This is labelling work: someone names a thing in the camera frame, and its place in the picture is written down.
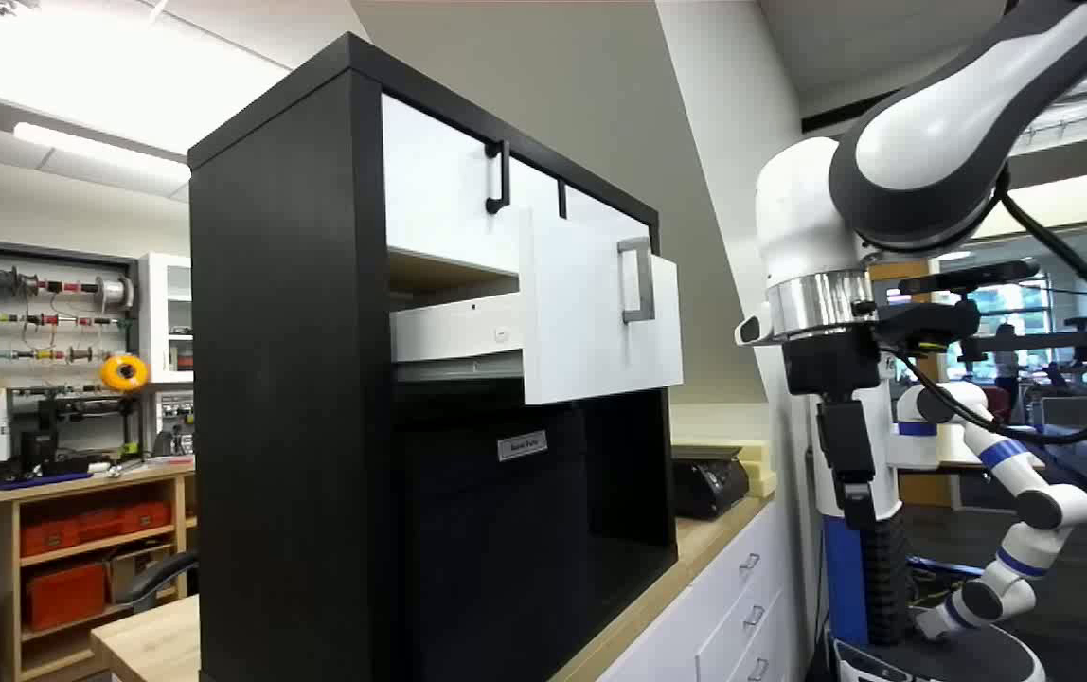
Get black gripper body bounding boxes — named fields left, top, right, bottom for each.
left=782, top=331, right=881, bottom=492

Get white drawer with grey handle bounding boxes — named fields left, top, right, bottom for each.
left=386, top=204, right=684, bottom=408

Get yellow foam block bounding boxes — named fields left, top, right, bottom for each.
left=744, top=439, right=782, bottom=506

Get black desktop device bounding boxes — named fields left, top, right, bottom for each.
left=672, top=444, right=754, bottom=525

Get white and blue humanoid robot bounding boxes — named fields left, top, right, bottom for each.
left=804, top=376, right=1087, bottom=682

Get white counter with wooden top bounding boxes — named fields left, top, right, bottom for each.
left=89, top=487, right=816, bottom=682

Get white bin label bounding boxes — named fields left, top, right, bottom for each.
left=491, top=427, right=554, bottom=466

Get black fabric storage bin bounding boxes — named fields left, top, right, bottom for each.
left=394, top=401, right=599, bottom=682

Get black and white cabinet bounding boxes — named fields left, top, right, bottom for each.
left=184, top=31, right=684, bottom=682

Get yellow tape spool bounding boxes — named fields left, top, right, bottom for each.
left=99, top=349, right=157, bottom=401

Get grey storage box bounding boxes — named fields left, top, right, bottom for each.
left=106, top=541, right=182, bottom=607

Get long red storage box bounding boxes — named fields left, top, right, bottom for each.
left=19, top=492, right=179, bottom=562

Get black bench tools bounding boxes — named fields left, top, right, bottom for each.
left=0, top=384, right=152, bottom=492

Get grey tool pegboard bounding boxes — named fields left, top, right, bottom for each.
left=0, top=234, right=149, bottom=388

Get small red storage box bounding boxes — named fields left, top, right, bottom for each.
left=19, top=562, right=114, bottom=638

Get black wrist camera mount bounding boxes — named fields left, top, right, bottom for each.
left=876, top=259, right=1043, bottom=359

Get grey metal drawer handle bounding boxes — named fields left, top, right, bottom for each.
left=612, top=234, right=659, bottom=331

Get black drawer handle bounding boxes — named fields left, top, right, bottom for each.
left=482, top=137, right=517, bottom=218

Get white drawer with black handle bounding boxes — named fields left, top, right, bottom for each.
left=378, top=90, right=573, bottom=280

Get white wall cabinet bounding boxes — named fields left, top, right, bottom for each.
left=140, top=252, right=200, bottom=388

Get black hose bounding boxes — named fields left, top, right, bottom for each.
left=121, top=545, right=205, bottom=619

